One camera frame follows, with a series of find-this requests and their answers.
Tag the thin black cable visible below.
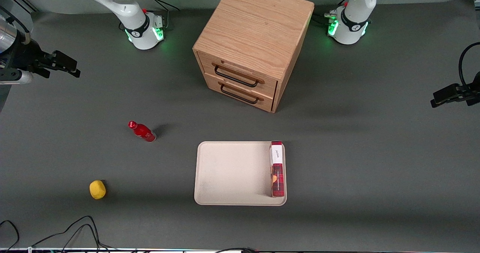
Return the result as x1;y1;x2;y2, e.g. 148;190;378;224
31;216;113;252
0;220;20;252

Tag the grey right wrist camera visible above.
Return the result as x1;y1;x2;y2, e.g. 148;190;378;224
0;70;35;85

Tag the black base power cable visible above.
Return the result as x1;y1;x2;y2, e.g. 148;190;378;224
142;0;181;12

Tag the yellow lemon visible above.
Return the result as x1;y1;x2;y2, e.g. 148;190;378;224
89;180;107;200

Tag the black looped gripper cable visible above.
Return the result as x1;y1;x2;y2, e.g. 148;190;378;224
459;42;480;87

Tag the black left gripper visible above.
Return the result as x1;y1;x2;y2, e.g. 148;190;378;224
430;71;480;108

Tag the red and white carton box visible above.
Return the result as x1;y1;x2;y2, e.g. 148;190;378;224
270;141;285;198

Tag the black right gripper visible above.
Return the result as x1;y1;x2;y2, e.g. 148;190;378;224
0;39;81;79

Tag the beige plastic tray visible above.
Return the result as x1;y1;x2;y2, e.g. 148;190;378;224
194;141;288;207

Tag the aluminium frame profile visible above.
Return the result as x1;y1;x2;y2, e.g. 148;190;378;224
0;0;39;14

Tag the black base cable bundle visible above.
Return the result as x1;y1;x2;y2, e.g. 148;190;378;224
311;10;338;25

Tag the red bottle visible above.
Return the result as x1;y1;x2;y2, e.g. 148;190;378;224
128;121;157;143

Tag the oak wooden drawer cabinet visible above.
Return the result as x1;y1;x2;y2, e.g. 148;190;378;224
192;0;315;114

